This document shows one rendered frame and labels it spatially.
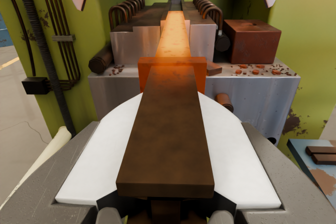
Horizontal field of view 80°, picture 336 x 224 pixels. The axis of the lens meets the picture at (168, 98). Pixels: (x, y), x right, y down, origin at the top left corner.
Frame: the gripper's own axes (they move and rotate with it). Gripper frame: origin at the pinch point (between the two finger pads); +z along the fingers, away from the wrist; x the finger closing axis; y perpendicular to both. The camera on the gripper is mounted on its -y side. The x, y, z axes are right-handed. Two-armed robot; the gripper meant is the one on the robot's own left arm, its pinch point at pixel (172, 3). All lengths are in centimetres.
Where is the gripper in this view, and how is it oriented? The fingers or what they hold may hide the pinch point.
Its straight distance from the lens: 18.5
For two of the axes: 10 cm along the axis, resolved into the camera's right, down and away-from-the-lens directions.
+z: 0.4, 5.0, 8.6
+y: -0.3, 8.7, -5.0
